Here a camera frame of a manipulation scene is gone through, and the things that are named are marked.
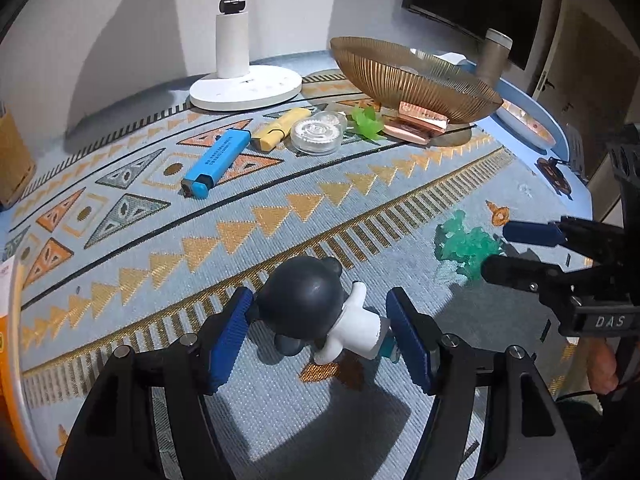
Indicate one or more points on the translucent teal toy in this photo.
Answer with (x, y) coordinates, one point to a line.
(465, 252)

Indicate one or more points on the orange and white box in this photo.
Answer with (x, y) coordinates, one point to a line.
(6, 350)

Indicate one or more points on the bright green toy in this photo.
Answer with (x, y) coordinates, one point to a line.
(367, 125)

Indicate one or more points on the patterned blue woven mat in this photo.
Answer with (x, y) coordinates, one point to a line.
(250, 240)

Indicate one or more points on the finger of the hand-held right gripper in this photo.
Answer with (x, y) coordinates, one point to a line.
(510, 270)
(530, 232)

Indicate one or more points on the white oval tray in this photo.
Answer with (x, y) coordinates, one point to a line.
(525, 120)

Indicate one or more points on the white lamp base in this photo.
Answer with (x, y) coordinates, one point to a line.
(245, 90)

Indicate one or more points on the pink copper box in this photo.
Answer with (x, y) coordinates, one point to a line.
(405, 133)
(422, 115)

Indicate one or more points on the person's right hand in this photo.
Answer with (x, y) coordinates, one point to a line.
(602, 365)

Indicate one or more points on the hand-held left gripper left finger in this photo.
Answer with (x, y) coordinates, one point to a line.
(227, 340)

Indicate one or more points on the grey cylindrical monitor stand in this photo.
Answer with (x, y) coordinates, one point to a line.
(492, 55)

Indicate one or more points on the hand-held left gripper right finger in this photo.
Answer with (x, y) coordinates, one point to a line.
(412, 340)

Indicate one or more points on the blue lighter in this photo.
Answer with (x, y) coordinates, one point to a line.
(220, 157)

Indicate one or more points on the wooden pen holder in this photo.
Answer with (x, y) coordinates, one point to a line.
(12, 160)

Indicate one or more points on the small clear round container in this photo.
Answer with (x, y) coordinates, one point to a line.
(332, 119)

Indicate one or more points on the beige cabinet door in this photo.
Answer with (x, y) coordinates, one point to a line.
(585, 60)

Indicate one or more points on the dark-headed white figurine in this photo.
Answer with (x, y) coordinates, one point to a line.
(305, 300)

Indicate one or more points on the yellow rectangular bar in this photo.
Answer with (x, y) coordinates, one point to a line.
(277, 130)

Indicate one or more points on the white tissue paper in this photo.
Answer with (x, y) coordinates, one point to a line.
(440, 56)

